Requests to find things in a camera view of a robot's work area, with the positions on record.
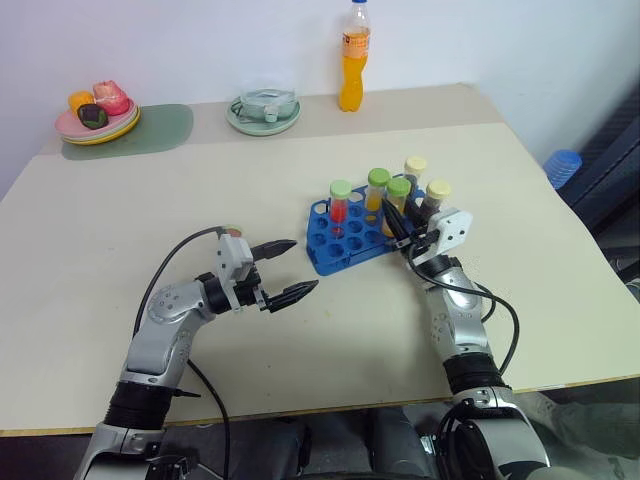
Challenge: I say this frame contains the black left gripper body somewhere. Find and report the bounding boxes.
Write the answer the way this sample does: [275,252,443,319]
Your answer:
[230,268,274,314]

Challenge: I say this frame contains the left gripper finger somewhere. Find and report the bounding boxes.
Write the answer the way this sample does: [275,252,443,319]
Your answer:
[249,239,299,262]
[268,279,321,314]

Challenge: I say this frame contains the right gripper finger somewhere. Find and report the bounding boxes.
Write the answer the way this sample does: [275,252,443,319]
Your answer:
[381,196,410,246]
[405,198,429,232]

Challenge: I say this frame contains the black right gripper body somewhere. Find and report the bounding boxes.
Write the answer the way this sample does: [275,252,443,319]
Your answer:
[393,225,443,262]

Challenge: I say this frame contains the yellow test tube green cap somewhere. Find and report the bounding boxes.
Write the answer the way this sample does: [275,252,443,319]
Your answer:
[380,177,413,237]

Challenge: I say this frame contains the dark test tube pale cap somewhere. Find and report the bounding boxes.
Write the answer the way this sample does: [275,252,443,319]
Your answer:
[402,155,429,201]
[418,178,453,225]

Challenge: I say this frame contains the orange test tube green cap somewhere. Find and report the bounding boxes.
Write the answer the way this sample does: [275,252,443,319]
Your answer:
[363,167,392,225]

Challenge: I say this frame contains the blue test tube rack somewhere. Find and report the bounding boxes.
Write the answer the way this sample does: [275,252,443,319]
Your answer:
[304,173,431,277]

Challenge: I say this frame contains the red test tube green cap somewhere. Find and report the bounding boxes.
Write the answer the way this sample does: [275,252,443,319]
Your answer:
[327,179,353,237]

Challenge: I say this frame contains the pale green plate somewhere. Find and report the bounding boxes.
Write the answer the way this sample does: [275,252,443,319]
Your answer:
[224,97,303,136]

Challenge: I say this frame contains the clear bag with face mask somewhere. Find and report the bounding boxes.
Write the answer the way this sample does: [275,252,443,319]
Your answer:
[230,87,300,124]

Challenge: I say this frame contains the blue stacked cups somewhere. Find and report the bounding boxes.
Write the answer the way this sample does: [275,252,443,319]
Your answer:
[542,148,584,190]

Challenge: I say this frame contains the orange soda plastic bottle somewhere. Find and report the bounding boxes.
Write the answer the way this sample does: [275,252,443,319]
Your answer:
[337,0,372,114]

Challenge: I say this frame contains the green placemat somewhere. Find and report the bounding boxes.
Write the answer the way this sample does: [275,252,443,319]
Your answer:
[60,103,195,162]

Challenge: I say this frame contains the light green stacked plate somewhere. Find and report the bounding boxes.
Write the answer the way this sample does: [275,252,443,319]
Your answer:
[59,107,141,143]

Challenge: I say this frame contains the black ribbed case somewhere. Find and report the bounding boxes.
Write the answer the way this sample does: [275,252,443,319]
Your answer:
[559,84,640,289]

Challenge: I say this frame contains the yellow plate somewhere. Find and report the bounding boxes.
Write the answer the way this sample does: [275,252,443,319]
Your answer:
[61,110,143,147]

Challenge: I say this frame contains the pink toy cake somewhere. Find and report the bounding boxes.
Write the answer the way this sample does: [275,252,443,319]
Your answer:
[91,78,132,117]

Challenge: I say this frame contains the dark brown toy food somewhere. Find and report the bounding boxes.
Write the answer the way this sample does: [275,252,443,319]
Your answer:
[76,103,110,130]

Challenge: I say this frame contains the pink plate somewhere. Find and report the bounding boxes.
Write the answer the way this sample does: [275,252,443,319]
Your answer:
[54,97,139,139]

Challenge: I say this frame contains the orange toy food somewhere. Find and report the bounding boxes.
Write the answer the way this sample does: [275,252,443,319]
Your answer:
[67,90,96,116]

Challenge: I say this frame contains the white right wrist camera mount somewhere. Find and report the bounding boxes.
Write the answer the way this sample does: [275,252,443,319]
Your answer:
[412,205,474,267]

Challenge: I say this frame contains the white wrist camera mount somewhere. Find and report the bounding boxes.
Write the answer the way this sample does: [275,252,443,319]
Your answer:
[412,205,474,267]
[213,233,255,311]

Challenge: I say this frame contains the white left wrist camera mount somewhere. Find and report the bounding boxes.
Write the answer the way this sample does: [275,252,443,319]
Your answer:
[213,233,255,311]

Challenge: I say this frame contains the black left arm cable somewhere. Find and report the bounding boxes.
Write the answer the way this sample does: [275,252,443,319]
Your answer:
[133,226,232,480]

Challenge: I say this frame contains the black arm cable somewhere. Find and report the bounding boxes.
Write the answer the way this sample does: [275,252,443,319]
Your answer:
[405,243,521,377]
[133,226,232,480]

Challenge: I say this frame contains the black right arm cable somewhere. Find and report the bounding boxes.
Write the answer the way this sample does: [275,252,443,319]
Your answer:
[405,243,521,377]

